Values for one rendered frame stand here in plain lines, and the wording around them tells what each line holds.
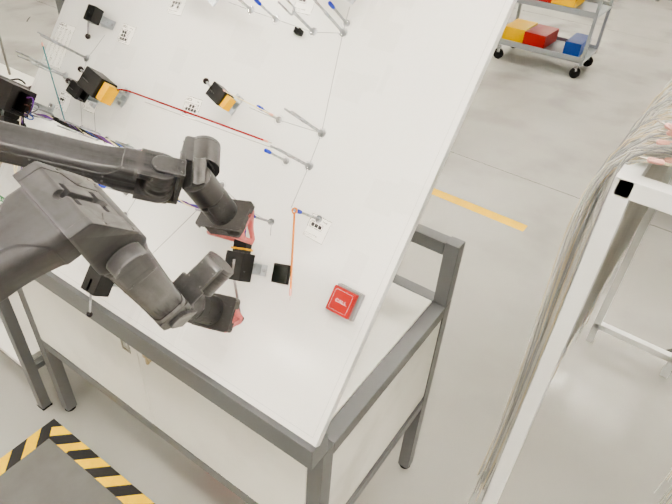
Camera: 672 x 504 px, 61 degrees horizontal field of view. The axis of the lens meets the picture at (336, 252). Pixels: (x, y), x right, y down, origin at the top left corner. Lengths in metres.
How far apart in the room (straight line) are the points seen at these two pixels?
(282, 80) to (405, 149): 0.33
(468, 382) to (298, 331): 1.42
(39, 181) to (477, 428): 2.02
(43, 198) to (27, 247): 0.04
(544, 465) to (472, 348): 0.58
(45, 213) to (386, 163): 0.73
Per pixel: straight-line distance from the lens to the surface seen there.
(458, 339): 2.63
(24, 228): 0.52
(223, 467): 1.63
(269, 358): 1.19
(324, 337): 1.12
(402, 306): 1.54
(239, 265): 1.12
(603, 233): 0.98
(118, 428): 2.33
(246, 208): 1.06
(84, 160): 0.99
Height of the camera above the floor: 1.84
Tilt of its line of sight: 38 degrees down
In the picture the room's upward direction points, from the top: 4 degrees clockwise
